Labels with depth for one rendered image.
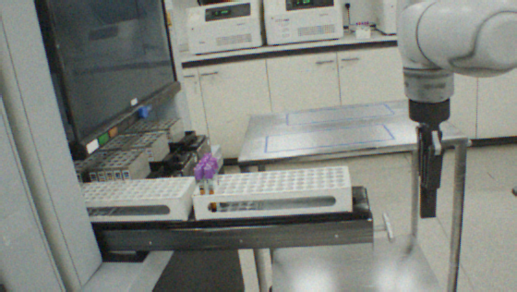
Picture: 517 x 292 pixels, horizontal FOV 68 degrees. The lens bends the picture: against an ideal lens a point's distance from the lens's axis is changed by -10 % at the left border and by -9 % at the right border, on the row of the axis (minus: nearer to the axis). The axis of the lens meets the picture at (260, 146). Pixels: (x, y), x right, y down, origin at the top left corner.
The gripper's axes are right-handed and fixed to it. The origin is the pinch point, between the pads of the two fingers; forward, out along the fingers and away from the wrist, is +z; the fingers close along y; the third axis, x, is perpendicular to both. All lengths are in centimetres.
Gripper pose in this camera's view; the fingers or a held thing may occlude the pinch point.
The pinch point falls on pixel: (427, 200)
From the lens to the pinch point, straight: 84.6
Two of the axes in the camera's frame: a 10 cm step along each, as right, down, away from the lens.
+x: 9.8, -0.8, -1.6
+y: -1.3, 3.3, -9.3
